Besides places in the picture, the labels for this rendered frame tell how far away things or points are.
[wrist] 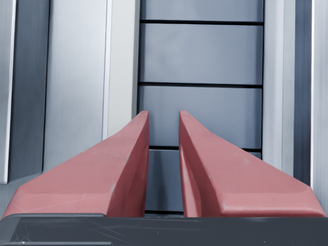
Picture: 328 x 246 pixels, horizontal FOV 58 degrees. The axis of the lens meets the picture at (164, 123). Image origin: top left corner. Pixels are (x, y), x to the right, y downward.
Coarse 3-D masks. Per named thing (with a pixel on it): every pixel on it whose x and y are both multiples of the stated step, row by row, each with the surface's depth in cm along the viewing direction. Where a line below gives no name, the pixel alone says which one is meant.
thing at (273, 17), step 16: (272, 0) 18; (272, 16) 18; (272, 32) 18; (272, 48) 18; (272, 64) 18; (272, 80) 18; (272, 96) 18; (272, 112) 18; (272, 128) 18; (272, 144) 18; (272, 160) 18
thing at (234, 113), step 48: (144, 0) 18; (192, 0) 18; (240, 0) 18; (144, 48) 18; (192, 48) 18; (240, 48) 18; (144, 96) 18; (192, 96) 18; (240, 96) 18; (240, 144) 18
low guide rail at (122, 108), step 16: (112, 0) 15; (128, 0) 15; (112, 16) 15; (128, 16) 15; (112, 32) 15; (128, 32) 14; (112, 48) 14; (128, 48) 14; (112, 64) 14; (128, 64) 14; (112, 80) 14; (128, 80) 14; (112, 96) 14; (128, 96) 14; (112, 112) 14; (128, 112) 14; (112, 128) 14
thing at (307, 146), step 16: (304, 0) 10; (320, 0) 10; (304, 16) 10; (320, 16) 10; (304, 32) 10; (320, 32) 10; (304, 48) 10; (320, 48) 10; (304, 64) 10; (320, 64) 10; (304, 80) 10; (320, 80) 10; (304, 96) 10; (320, 96) 10; (304, 112) 10; (320, 112) 9; (304, 128) 10; (320, 128) 9; (304, 144) 10; (320, 144) 9; (304, 160) 10; (320, 160) 9; (304, 176) 10; (320, 176) 9; (320, 192) 9
